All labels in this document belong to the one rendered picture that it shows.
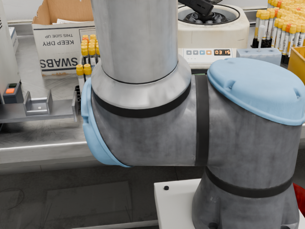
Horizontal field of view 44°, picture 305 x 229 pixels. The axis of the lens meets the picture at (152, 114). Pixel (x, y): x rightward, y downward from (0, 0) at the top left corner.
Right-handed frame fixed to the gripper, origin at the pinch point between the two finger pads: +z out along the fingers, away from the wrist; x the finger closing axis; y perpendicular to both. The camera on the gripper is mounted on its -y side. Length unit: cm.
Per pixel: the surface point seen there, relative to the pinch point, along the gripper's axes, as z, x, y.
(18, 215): 73, -29, 53
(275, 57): 2.6, -4.4, -26.6
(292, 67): 6.4, -5.5, -31.9
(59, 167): 74, -56, 41
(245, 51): 2.0, -7.2, -20.2
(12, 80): 8.1, -11.9, 37.8
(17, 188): 73, -44, 57
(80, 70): 1.5, -1.4, 19.4
